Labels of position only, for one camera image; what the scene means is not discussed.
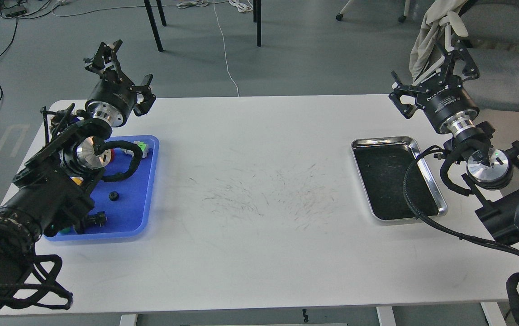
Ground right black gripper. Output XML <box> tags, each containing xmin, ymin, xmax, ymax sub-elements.
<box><xmin>389</xmin><ymin>38</ymin><xmax>481</xmax><ymax>134</ymax></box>

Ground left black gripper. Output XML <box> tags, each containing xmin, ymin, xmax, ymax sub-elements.
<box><xmin>84</xmin><ymin>40</ymin><xmax>157</xmax><ymax>128</ymax></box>

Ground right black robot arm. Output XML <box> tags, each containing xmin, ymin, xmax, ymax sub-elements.
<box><xmin>389</xmin><ymin>43</ymin><xmax>519</xmax><ymax>325</ymax></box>

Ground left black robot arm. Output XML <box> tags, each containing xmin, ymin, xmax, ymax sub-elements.
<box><xmin>0</xmin><ymin>40</ymin><xmax>156</xmax><ymax>310</ymax></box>

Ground silver metal tray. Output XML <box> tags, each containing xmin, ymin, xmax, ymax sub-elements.
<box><xmin>352</xmin><ymin>136</ymin><xmax>448</xmax><ymax>224</ymax></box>

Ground blue plastic tray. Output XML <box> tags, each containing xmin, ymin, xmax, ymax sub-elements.
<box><xmin>46</xmin><ymin>135</ymin><xmax>160</xmax><ymax>242</ymax></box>

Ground beige jacket on chair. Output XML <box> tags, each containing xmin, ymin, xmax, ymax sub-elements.
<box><xmin>409</xmin><ymin>0</ymin><xmax>467</xmax><ymax>81</ymax></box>

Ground green grey connector block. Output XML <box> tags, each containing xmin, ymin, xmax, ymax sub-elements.
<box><xmin>121</xmin><ymin>140</ymin><xmax>149</xmax><ymax>159</ymax></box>

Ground grey office chair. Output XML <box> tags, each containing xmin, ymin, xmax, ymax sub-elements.
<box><xmin>408</xmin><ymin>0</ymin><xmax>519</xmax><ymax>113</ymax></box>

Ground black table legs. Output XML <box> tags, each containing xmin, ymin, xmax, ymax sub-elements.
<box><xmin>143</xmin><ymin>0</ymin><xmax>262</xmax><ymax>52</ymax></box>

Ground white floor cable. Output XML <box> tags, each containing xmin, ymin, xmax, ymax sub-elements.
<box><xmin>51</xmin><ymin>0</ymin><xmax>253</xmax><ymax>96</ymax></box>

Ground yellow push button switch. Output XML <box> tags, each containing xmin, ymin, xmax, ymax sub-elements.
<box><xmin>71</xmin><ymin>176</ymin><xmax>84</xmax><ymax>186</ymax></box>

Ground black selector switch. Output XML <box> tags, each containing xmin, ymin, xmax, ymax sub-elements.
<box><xmin>83</xmin><ymin>211</ymin><xmax>108</xmax><ymax>227</ymax></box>

